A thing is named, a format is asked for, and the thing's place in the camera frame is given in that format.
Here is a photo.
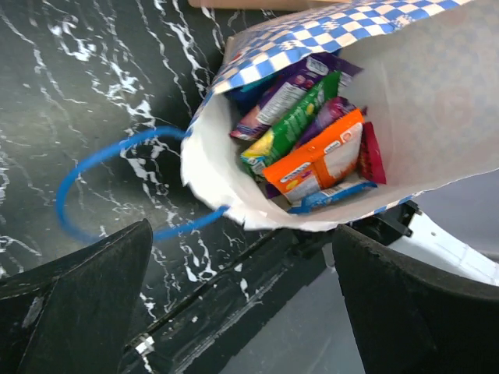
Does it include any red snack packet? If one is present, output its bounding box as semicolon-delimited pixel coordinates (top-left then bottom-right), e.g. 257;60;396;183
358;122;387;185

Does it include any blue checkered paper bag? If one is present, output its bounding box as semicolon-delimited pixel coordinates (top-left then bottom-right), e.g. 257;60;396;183
56;0;499;245

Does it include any blue cookie pack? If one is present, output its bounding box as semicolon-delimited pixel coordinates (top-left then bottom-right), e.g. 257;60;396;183
288;177;377;214

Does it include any orange desk organizer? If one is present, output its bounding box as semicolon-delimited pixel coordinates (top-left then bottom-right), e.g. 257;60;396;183
188;0;351;12

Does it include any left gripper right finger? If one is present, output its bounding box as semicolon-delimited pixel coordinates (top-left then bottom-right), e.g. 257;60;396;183
333;225;498;373

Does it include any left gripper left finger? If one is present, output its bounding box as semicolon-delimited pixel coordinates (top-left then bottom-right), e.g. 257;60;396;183
1;220;153;373

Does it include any blue snack bag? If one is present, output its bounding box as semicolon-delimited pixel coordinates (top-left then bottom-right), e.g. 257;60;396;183
225;73;278;115

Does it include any orange candy pack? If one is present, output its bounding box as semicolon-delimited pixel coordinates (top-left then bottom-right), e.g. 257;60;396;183
261;108;366;203

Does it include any magenta purple candy pack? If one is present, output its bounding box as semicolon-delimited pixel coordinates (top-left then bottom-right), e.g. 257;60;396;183
264;95;358;199

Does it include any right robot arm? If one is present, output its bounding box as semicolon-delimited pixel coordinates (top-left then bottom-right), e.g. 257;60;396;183
351;200;498;286

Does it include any green candy pack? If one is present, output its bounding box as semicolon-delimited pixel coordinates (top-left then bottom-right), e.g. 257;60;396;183
240;70;342;178

